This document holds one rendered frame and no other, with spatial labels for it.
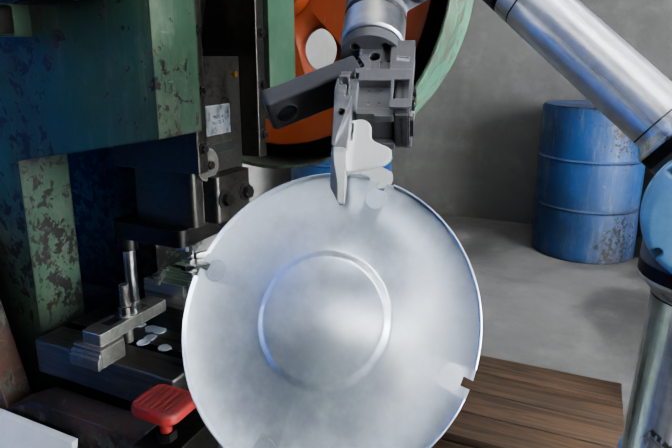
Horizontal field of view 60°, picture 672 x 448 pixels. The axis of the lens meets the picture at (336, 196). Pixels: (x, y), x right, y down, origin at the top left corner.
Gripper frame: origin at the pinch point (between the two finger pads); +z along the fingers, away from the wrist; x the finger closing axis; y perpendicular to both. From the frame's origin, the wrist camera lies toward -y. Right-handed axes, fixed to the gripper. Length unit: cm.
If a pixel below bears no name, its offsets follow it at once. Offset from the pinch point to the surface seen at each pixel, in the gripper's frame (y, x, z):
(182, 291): -32, 43, -5
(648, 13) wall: 138, 212, -262
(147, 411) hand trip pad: -23.2, 20.9, 18.6
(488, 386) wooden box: 27, 106, -8
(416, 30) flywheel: 6, 33, -58
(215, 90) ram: -26.8, 22.9, -33.5
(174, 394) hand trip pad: -21.4, 23.3, 15.9
